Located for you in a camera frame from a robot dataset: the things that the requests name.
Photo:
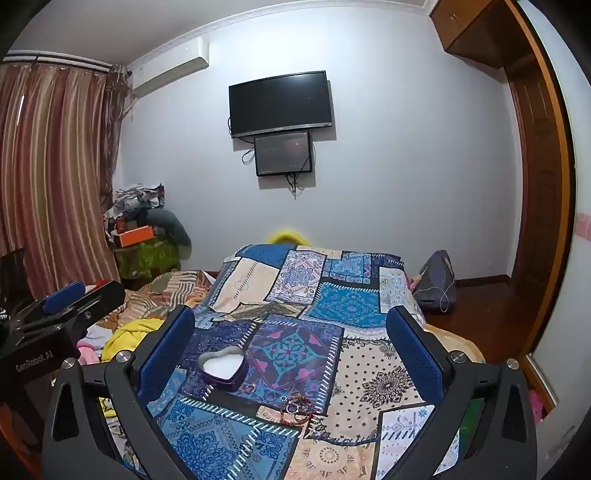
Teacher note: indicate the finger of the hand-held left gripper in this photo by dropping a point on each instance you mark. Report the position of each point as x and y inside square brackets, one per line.
[99, 302]
[64, 296]

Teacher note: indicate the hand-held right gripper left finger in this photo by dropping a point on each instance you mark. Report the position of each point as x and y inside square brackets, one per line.
[166, 355]

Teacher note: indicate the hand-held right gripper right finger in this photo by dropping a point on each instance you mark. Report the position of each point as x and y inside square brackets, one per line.
[413, 357]

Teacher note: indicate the purple heart-shaped box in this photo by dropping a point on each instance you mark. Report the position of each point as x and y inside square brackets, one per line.
[222, 382]

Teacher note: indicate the yellow cartoon blanket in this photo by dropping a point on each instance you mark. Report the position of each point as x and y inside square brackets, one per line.
[129, 334]

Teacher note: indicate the pink cloth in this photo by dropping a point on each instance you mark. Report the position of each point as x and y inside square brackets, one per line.
[90, 354]

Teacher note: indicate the green patterned box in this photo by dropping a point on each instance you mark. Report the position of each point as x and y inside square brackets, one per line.
[147, 258]

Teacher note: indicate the orange striped blanket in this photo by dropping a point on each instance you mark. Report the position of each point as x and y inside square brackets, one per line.
[180, 282]

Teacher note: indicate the orange box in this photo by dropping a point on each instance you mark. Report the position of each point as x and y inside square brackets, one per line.
[134, 235]

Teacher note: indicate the grey bag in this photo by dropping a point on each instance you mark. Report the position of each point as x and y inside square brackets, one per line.
[436, 281]

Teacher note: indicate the blue patchwork blanket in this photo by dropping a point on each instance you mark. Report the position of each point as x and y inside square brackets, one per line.
[351, 304]

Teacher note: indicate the grey cloth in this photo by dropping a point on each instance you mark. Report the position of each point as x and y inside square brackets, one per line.
[171, 226]

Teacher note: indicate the pile of clothes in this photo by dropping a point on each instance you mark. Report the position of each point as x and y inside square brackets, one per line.
[134, 201]

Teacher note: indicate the pink plastic object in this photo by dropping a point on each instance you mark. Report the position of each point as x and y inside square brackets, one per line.
[535, 408]

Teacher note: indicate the striped brown curtain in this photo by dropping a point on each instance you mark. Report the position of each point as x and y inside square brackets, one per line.
[55, 161]

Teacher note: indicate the yellow plastic object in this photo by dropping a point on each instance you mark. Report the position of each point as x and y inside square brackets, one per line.
[288, 237]

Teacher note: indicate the wooden door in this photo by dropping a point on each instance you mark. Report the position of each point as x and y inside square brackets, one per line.
[535, 184]

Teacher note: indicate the white air conditioner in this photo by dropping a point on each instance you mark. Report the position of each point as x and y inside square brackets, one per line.
[171, 64]

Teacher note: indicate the wooden overhead cabinet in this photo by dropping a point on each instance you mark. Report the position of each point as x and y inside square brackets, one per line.
[461, 23]

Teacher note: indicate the small black wall monitor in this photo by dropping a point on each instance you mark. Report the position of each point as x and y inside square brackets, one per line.
[284, 152]

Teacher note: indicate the white curtain rail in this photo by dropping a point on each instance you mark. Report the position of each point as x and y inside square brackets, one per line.
[69, 61]

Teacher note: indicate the black wall television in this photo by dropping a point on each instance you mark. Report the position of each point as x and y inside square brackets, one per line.
[281, 104]

